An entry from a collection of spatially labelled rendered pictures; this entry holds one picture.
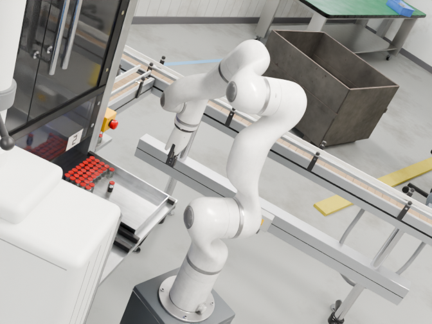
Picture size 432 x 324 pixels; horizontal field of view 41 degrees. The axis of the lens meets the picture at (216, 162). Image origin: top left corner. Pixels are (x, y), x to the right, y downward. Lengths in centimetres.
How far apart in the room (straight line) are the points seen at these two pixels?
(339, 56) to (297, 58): 73
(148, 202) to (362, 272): 132
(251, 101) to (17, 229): 71
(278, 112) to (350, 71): 400
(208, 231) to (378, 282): 161
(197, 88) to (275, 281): 193
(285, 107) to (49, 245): 77
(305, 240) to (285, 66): 229
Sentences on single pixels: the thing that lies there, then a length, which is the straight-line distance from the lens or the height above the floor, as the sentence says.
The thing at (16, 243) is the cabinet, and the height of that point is 153.
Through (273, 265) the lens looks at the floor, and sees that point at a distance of 358.
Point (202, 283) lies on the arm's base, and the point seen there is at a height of 101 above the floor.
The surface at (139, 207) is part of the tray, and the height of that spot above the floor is 88.
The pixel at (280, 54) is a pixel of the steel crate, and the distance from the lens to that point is 503.
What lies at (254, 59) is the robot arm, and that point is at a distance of 152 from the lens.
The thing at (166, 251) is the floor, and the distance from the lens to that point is 333.
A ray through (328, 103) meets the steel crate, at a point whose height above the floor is 47.
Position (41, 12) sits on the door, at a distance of 161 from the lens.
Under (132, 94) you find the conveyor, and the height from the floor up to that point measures 92.
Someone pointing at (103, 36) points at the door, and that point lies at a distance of 197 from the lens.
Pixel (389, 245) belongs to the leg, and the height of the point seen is 71.
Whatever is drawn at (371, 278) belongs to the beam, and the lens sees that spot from 306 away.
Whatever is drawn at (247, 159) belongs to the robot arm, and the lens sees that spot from 153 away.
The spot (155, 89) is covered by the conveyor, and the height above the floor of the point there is 87.
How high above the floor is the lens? 222
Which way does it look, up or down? 32 degrees down
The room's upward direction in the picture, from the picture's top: 23 degrees clockwise
